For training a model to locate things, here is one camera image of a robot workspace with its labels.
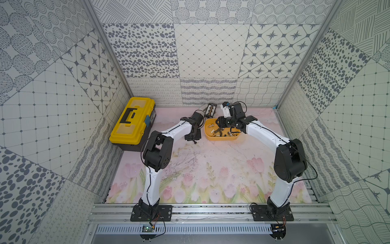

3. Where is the yellow plastic toolbox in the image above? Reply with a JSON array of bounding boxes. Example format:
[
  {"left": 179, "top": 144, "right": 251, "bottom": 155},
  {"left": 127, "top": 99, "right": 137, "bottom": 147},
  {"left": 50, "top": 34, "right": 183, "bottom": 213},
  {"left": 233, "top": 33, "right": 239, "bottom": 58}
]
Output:
[{"left": 109, "top": 97, "right": 156, "bottom": 151}]

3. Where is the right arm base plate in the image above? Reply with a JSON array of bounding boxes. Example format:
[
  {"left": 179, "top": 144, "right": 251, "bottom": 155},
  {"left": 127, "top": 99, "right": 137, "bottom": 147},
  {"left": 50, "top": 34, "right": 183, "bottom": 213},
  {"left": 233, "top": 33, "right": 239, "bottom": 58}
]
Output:
[{"left": 249, "top": 203, "right": 294, "bottom": 222}]

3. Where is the yellow plastic storage tray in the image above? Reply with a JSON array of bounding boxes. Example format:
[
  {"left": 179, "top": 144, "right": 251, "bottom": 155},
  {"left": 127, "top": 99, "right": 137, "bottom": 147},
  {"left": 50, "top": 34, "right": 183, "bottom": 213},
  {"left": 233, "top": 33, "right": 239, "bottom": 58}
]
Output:
[{"left": 204, "top": 119, "right": 241, "bottom": 141}]

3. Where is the aluminium front rail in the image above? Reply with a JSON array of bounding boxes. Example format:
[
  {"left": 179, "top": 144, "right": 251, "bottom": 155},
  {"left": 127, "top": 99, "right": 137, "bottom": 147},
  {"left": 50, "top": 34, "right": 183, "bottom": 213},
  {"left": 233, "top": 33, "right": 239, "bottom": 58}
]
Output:
[{"left": 86, "top": 203, "right": 337, "bottom": 224}]

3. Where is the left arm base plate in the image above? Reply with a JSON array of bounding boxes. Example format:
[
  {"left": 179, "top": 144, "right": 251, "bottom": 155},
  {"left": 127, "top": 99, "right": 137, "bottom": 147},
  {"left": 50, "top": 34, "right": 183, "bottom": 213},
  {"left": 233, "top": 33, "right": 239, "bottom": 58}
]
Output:
[{"left": 130, "top": 204, "right": 173, "bottom": 222}]

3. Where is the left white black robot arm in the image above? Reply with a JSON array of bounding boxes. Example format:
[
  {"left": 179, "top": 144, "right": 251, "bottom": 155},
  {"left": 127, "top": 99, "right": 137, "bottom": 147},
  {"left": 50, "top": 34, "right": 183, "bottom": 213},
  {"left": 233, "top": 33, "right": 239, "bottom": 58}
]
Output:
[{"left": 138, "top": 111, "right": 204, "bottom": 220}]

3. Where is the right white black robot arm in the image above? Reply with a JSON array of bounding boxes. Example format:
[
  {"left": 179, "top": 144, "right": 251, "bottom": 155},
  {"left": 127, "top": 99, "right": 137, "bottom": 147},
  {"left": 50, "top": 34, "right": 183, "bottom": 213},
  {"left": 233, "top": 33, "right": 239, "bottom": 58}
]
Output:
[{"left": 216, "top": 102, "right": 307, "bottom": 219}]

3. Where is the clear plastic bag with cable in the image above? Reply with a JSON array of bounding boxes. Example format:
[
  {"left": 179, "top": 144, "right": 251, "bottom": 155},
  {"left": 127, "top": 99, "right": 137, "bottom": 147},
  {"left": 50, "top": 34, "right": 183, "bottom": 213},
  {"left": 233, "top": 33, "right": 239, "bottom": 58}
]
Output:
[{"left": 189, "top": 104, "right": 208, "bottom": 125}]

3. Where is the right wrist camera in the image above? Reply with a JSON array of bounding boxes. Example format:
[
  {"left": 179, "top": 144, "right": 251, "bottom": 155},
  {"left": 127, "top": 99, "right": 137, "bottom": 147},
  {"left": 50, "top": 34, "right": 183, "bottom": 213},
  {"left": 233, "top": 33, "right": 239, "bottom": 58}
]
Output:
[{"left": 220, "top": 102, "right": 231, "bottom": 118}]

